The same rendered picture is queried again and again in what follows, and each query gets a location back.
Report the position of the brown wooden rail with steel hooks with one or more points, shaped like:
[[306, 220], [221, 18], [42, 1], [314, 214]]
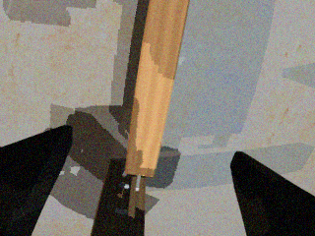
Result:
[[164, 28]]

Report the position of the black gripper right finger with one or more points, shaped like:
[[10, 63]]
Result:
[[269, 204]]

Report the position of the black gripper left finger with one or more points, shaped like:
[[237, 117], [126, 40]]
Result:
[[28, 170]]

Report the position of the wooden post with slot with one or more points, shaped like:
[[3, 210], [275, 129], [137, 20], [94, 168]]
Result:
[[121, 207]]

